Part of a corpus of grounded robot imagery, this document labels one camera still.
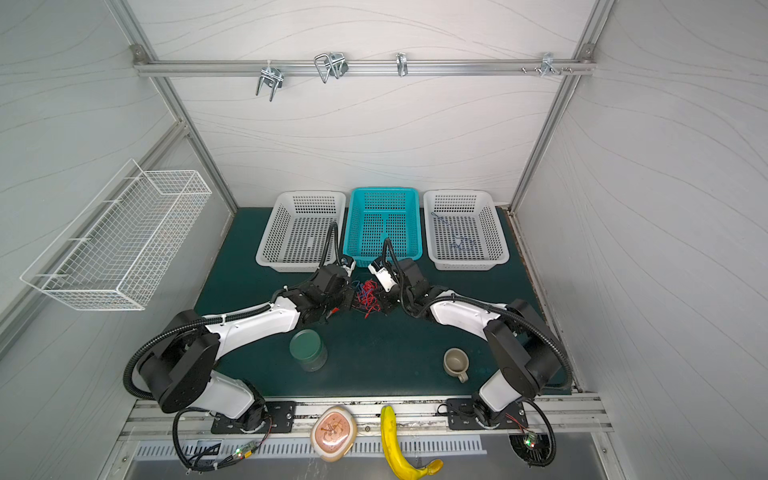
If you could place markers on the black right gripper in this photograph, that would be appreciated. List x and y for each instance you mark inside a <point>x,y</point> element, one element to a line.
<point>381,294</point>

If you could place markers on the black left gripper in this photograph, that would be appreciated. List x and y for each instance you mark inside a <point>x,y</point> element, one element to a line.
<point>350,294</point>

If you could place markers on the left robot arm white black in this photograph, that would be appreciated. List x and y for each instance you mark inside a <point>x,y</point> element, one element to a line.
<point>176,368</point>

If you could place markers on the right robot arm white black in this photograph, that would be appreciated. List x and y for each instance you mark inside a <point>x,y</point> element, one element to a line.
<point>528,355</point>

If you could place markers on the left white plastic basket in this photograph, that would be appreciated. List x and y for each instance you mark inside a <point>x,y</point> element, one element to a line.
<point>296,230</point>

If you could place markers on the white plastic basket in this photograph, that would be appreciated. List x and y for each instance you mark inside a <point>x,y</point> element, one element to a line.
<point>296,230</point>
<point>463,231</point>

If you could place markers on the green cylindrical container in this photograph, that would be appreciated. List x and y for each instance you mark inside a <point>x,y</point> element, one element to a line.
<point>308,349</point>

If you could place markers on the right white plastic basket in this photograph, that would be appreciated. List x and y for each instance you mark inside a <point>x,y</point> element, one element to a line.
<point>463,231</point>

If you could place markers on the beige ceramic mug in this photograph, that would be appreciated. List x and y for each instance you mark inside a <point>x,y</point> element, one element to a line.
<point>456,364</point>

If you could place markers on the teal plastic basket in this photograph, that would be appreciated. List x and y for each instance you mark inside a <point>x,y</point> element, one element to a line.
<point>378,213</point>

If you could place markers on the pink round toy dish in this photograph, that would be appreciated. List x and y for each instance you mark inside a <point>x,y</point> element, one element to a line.
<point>334,433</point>

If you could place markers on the yellow banana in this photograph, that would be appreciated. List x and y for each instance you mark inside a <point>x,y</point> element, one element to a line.
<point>399,465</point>

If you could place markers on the metal clamp hook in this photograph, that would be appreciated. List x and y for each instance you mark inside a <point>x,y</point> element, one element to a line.
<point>331,65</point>
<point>271,79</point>
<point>548,66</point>
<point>401,64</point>

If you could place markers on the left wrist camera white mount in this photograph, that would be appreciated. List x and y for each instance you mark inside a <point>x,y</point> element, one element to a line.
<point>348,264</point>

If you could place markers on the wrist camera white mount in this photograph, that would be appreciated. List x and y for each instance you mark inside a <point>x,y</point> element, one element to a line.
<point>348,264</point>
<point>382,271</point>

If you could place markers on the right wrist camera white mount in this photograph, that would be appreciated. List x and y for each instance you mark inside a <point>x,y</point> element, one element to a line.
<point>382,271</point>

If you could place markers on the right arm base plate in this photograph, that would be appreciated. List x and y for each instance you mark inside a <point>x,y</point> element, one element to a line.
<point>472,414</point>

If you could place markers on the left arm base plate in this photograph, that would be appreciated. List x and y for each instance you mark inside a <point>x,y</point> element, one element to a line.
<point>273,416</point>

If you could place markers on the white wire wall basket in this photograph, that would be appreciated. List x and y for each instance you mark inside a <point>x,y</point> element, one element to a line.
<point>113,255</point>

